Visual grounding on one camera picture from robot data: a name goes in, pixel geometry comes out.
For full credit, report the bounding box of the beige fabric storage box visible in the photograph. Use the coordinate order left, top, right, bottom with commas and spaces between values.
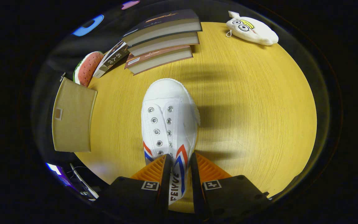
52, 77, 98, 153

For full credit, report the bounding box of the white canvas shoe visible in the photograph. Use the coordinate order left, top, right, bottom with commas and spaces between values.
141, 78, 201, 206

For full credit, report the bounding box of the white cartoon face plush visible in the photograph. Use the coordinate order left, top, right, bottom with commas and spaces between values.
226, 11, 279, 46

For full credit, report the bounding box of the watermelon slice plush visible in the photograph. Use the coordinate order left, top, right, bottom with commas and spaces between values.
73, 51, 105, 87

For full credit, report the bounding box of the dark brown cover book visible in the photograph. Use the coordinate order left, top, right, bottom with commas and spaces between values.
127, 32, 200, 57

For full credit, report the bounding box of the purple lit screen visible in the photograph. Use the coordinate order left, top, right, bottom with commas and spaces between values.
45, 162, 74, 187

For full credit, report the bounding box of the brown book with white label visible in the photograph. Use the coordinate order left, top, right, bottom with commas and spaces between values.
124, 45, 194, 76

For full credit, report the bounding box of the white portrait cover book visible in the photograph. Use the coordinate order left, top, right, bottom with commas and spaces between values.
93, 40, 130, 78

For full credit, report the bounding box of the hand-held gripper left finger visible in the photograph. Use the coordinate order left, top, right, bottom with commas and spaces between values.
98, 154, 172, 217

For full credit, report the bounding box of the black cover book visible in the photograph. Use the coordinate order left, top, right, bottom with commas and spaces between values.
122, 9, 203, 47

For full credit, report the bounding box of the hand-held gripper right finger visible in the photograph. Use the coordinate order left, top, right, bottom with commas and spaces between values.
190, 152, 272, 220

